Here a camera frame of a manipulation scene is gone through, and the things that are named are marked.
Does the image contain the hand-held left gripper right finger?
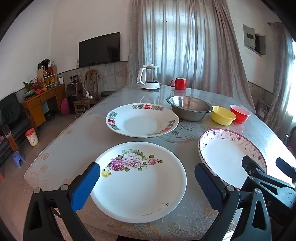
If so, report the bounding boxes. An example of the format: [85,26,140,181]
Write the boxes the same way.
[195,163,271,241]

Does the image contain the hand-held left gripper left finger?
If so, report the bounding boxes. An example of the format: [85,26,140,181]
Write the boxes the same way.
[23,162,101,241]

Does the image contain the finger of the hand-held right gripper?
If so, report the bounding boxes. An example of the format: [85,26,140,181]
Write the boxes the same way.
[276,158,296,183]
[242,156,269,180]

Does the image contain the white plate with purple rim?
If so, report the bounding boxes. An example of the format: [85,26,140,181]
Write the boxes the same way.
[198,128,267,192]

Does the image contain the red plastic bowl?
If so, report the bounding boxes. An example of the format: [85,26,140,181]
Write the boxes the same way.
[230,105,251,124]

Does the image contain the white plate with pink roses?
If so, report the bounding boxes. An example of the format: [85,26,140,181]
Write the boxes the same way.
[90,142,187,223]

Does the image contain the yellow plastic bowl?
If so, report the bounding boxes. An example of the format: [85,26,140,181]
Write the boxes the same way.
[211,106,237,126]

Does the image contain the stainless steel bowl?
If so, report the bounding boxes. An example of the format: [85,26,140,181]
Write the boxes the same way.
[166,95,213,122]

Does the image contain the white plate with red characters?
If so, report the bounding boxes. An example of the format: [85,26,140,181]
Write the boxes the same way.
[106,103,179,138]

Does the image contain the patterned upholstered chair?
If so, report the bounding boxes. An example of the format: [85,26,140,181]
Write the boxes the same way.
[255,99,271,121]

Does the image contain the white and red waste bin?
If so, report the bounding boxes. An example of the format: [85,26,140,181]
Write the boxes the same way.
[25,128,39,146]

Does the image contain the blue plastic stool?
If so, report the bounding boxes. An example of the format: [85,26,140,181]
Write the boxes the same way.
[13,151,26,168]

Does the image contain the pink bag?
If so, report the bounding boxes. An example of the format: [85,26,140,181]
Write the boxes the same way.
[60,98,70,115]

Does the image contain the small wooden stool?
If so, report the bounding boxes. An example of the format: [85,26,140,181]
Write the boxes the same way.
[73,98,92,114]

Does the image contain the black leather armchair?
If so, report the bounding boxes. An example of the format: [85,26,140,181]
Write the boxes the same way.
[0,125,19,167]
[0,93,35,142]

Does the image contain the dark portable speaker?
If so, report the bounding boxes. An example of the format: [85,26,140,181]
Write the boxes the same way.
[66,83,82,102]

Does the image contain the orange wooden desk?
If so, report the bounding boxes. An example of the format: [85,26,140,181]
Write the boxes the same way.
[21,83,66,128]

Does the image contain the grey side window curtain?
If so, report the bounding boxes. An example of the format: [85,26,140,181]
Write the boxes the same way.
[265,22,296,132]

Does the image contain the red mug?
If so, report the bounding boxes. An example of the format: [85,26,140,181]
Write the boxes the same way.
[170,77,187,90]

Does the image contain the tall wooden chair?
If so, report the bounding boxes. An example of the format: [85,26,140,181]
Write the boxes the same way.
[84,69,100,102]

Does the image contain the green potted plant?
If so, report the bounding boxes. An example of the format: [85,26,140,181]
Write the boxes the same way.
[23,80,35,92]

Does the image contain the wooden shelf with ornaments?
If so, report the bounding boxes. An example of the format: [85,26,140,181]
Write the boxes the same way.
[36,59,58,90]

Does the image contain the white glass electric kettle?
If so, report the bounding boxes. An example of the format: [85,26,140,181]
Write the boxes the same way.
[136,63,161,90]

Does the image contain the grey sheer window curtain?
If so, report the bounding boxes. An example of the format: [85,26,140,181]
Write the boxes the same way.
[127,0,256,114]

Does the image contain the grey wall electrical panel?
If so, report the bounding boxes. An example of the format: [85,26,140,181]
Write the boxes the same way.
[243,24,266,57]

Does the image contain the black wall television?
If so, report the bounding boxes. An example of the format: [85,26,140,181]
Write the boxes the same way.
[79,32,121,68]

